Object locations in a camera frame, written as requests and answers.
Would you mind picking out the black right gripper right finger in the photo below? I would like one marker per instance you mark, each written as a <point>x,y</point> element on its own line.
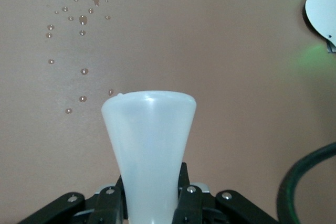
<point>189,208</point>

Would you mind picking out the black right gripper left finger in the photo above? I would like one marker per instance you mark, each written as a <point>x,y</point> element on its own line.
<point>105,208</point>

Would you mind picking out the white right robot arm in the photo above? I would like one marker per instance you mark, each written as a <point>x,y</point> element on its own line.
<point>323,11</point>

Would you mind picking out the translucent sauce bottle orange cap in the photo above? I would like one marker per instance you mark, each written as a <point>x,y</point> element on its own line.
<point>149,142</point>

